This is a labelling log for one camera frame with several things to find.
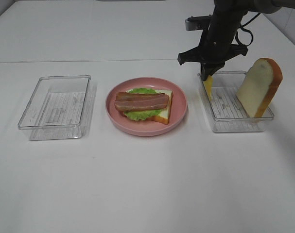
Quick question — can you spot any pink ham bacon slice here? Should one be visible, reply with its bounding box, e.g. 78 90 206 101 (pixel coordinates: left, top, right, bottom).
114 93 170 111

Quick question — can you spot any clear plastic tray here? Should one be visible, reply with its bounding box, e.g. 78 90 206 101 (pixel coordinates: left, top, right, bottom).
17 75 94 141
199 71 274 133

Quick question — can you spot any yellow cheese slice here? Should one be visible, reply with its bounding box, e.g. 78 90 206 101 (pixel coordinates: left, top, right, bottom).
203 75 213 100

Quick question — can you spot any brown bacon strip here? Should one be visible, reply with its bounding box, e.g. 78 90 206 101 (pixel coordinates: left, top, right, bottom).
116 92 162 100

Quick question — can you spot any pink round plate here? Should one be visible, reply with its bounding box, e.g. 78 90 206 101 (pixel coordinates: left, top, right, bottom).
105 77 188 136

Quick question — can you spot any left clear plastic tray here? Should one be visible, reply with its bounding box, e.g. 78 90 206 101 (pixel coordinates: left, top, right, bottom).
17 75 94 141

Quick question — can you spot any right clear plastic tray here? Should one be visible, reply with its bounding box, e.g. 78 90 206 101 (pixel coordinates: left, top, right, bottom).
199 71 274 133

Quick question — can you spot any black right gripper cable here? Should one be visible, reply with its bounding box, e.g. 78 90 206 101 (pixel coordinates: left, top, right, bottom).
234 9 261 47

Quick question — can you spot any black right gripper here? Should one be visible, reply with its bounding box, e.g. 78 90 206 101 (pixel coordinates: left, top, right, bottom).
177 0 248 82

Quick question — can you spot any bread slice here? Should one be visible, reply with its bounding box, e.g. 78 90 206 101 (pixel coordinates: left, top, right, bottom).
236 58 283 118
118 90 173 124

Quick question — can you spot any green lettuce leaf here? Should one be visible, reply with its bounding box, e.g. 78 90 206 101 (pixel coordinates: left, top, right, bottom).
122 88 162 121

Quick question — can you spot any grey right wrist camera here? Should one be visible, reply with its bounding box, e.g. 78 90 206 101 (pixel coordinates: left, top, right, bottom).
185 15 212 31

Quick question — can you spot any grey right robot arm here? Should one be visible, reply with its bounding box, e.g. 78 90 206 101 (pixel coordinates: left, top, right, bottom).
177 0 295 81

